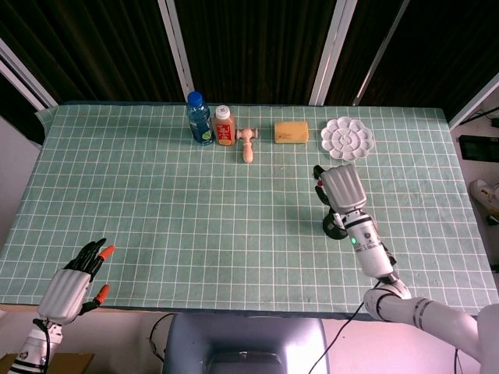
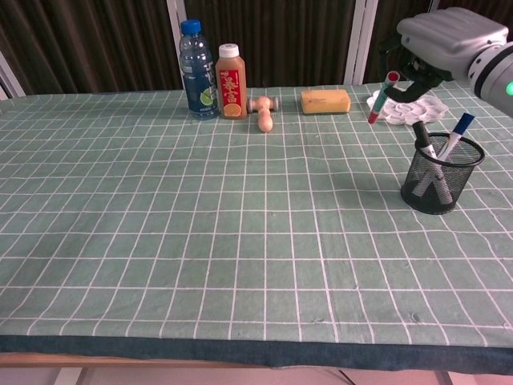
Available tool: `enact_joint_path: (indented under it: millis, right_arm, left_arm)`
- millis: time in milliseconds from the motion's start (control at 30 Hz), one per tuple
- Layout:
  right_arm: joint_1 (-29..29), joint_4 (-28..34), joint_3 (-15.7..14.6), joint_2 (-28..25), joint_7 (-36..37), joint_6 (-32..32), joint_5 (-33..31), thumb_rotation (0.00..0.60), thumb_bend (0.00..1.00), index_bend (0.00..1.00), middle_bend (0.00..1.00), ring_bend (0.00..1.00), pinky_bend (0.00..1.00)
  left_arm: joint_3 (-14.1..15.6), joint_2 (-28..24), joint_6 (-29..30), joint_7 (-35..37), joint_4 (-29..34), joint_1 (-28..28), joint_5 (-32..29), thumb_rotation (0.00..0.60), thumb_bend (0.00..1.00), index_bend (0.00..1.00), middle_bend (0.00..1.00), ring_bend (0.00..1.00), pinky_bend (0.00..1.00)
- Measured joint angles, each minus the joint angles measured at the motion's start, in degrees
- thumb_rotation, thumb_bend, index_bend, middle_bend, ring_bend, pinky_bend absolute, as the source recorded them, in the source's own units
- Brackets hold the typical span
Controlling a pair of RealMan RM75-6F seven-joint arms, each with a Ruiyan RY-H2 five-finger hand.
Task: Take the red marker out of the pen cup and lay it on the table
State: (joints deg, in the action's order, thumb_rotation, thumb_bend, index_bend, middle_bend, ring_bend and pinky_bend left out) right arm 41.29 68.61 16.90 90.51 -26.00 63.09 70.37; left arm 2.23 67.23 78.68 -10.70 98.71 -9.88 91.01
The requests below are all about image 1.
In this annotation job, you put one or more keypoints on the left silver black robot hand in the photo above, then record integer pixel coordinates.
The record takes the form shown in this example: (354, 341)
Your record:
(62, 294)

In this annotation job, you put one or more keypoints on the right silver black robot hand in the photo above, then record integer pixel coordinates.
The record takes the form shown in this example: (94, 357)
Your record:
(345, 187)

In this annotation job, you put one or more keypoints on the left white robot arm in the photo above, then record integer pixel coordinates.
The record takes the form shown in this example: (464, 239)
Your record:
(33, 348)

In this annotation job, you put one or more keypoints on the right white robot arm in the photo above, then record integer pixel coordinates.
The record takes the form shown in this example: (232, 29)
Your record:
(374, 253)

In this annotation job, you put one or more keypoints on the black mesh pen holder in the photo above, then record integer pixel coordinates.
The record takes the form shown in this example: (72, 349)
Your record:
(331, 228)

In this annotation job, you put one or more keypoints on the white flower paint palette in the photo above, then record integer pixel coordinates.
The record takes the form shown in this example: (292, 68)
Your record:
(347, 138)

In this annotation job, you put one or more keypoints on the brown cardboard box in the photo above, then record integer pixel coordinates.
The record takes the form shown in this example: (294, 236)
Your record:
(74, 362)

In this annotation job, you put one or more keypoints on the yellow sponge block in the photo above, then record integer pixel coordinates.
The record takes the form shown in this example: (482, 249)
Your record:
(291, 132)

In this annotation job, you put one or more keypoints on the small wooden mallet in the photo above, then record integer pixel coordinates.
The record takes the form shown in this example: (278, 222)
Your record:
(247, 146)

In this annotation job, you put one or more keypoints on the orange juice bottle white cap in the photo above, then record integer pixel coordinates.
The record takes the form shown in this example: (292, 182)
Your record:
(224, 128)

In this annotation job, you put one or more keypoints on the black flat device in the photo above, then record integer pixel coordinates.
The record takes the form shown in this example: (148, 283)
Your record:
(477, 147)

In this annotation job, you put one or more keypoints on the white sneaker shoe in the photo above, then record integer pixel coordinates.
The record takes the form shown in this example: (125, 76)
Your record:
(485, 192)

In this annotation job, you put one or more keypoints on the green white checked tablecloth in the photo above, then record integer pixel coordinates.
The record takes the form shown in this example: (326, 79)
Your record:
(195, 218)

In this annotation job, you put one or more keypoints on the blue capped water bottle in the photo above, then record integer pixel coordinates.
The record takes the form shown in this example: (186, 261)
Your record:
(199, 122)

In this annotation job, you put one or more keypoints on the black pleated curtain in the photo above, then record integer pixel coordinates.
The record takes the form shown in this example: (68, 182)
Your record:
(253, 46)

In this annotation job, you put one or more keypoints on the grey robot torso base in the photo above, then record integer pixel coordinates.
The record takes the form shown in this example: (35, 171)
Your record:
(245, 343)

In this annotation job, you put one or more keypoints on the white aluminium frame post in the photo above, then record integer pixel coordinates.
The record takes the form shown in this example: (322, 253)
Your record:
(177, 54)
(23, 80)
(473, 103)
(380, 54)
(331, 54)

